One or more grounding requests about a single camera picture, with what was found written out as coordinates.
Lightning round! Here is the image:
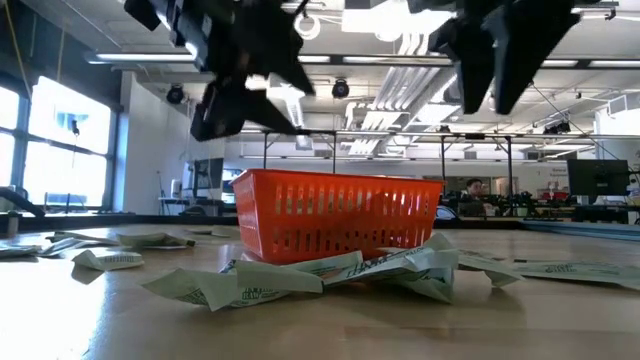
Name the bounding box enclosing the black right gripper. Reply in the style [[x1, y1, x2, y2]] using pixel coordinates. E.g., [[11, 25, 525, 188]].
[[407, 0, 601, 117]]

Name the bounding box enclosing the white coiled cable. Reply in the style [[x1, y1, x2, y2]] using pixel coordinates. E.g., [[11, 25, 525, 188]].
[[292, 12, 322, 42]]

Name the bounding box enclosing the black metal rig frame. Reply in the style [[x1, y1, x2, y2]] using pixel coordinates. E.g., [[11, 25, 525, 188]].
[[392, 130, 515, 199], [198, 127, 337, 174]]

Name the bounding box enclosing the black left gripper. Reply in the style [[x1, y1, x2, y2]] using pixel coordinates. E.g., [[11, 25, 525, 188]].
[[123, 0, 317, 143]]

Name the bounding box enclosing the dark desk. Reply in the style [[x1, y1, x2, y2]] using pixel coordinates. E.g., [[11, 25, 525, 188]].
[[570, 202, 632, 225]]

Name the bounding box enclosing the black hanging camera cluster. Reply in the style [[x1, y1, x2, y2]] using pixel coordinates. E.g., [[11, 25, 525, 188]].
[[543, 120, 572, 136]]

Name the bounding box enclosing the black computer monitor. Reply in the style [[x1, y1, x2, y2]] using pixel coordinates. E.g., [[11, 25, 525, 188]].
[[193, 157, 226, 192], [566, 158, 631, 197]]

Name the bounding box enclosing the orange plastic slotted basket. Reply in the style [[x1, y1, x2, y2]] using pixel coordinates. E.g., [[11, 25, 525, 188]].
[[230, 168, 445, 265]]

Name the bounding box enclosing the person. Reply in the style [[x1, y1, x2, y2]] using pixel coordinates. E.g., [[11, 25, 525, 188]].
[[457, 177, 490, 218]]

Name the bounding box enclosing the desk with equipment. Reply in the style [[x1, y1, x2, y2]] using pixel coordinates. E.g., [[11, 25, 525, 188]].
[[157, 195, 226, 217]]

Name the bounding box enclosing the blue white round object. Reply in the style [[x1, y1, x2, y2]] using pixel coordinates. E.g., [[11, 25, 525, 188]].
[[433, 203, 460, 222]]

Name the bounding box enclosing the large bright window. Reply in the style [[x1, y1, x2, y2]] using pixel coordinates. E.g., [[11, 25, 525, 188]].
[[0, 74, 114, 211]]

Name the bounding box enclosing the silver ventilation duct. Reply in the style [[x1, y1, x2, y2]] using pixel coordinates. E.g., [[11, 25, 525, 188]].
[[344, 29, 466, 156]]

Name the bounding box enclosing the black slanted bar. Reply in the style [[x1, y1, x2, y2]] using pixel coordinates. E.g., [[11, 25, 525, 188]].
[[0, 186, 47, 219]]

